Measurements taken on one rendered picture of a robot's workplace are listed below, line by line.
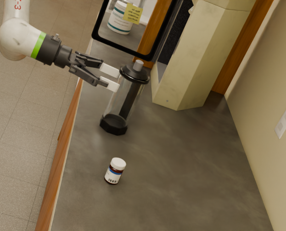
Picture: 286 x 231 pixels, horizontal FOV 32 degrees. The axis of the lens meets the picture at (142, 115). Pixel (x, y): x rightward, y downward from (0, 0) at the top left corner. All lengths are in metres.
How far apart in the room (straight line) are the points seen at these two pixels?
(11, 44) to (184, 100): 0.81
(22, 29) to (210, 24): 0.74
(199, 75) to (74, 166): 0.79
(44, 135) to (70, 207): 2.04
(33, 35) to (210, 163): 0.77
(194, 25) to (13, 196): 1.42
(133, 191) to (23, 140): 1.83
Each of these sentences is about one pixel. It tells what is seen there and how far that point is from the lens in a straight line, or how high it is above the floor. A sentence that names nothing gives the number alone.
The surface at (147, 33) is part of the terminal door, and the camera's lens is 2.28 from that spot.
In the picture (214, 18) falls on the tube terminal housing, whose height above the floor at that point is 1.36.
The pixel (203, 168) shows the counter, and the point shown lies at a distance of 1.78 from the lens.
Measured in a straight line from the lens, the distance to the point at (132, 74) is 1.63.
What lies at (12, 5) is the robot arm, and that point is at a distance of 1.79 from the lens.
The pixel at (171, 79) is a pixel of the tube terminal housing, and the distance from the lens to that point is 2.03.
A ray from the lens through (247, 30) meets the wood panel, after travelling 2.39.
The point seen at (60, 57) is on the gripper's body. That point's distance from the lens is 1.63.
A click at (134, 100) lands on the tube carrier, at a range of 1.67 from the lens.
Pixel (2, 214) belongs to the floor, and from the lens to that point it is 2.68.
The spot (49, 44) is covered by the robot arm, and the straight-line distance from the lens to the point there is 1.62.
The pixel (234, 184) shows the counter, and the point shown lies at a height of 0.94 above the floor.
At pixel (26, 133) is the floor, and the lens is 3.32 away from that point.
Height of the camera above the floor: 1.78
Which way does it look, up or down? 26 degrees down
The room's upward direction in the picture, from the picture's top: 24 degrees clockwise
